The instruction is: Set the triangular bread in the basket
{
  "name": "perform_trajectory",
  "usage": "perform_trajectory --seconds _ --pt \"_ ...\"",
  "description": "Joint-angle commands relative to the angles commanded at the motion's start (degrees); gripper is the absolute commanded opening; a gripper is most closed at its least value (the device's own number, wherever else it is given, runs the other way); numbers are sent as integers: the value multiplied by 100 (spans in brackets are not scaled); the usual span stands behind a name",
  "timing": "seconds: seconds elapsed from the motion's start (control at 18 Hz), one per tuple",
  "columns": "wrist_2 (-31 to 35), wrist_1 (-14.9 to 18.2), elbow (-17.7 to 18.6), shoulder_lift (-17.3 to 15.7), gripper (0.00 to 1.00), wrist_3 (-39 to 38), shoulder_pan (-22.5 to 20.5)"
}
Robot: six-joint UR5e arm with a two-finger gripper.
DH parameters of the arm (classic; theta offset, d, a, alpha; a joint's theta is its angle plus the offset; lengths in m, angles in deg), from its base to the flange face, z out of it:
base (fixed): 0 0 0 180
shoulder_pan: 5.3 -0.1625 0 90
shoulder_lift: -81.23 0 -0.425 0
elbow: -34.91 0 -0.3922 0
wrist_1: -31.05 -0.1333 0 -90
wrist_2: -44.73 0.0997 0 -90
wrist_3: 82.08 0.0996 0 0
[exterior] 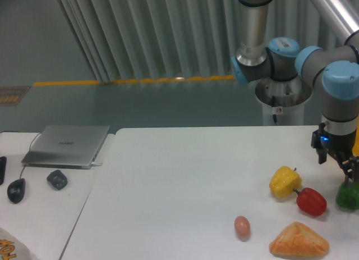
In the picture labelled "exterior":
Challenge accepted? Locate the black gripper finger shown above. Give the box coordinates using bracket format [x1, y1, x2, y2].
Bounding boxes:
[334, 155, 353, 185]
[348, 156, 359, 183]

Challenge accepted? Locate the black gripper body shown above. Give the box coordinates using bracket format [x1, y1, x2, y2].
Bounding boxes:
[311, 122, 356, 163]

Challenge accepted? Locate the orange triangular bread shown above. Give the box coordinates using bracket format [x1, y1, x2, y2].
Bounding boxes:
[269, 222, 330, 258]

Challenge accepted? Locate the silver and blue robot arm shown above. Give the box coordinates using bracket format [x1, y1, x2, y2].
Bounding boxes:
[231, 0, 358, 186]

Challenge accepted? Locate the yellow plastic basket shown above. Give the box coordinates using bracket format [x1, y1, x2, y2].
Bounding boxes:
[352, 139, 359, 156]

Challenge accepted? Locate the green bell pepper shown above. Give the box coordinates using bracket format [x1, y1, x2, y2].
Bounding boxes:
[336, 182, 358, 210]

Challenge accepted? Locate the red bell pepper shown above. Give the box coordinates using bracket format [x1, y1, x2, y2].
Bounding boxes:
[293, 188, 327, 217]

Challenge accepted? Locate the yellow bell pepper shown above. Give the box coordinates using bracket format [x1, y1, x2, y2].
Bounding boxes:
[269, 166, 302, 199]

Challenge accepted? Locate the brown egg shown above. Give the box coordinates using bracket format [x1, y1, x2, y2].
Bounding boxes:
[234, 216, 250, 237]

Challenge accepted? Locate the silver closed laptop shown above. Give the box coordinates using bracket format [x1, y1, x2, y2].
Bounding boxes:
[22, 125, 110, 169]

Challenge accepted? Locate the black power adapter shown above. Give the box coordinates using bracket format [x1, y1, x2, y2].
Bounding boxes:
[47, 170, 68, 190]

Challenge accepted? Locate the black computer mouse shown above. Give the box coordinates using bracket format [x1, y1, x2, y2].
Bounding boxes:
[7, 178, 26, 204]

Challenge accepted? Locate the black phone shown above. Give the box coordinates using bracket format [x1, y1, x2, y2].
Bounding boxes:
[0, 156, 7, 185]

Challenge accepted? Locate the white printed bag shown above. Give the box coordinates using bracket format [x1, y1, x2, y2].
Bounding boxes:
[0, 228, 31, 260]

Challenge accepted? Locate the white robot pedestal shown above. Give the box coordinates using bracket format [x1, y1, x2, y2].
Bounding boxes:
[255, 76, 312, 126]

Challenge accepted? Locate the white laptop cable plug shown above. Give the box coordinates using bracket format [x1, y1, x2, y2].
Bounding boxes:
[91, 161, 103, 167]

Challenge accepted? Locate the black mouse cable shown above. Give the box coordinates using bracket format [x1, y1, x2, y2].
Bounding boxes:
[0, 130, 42, 180]

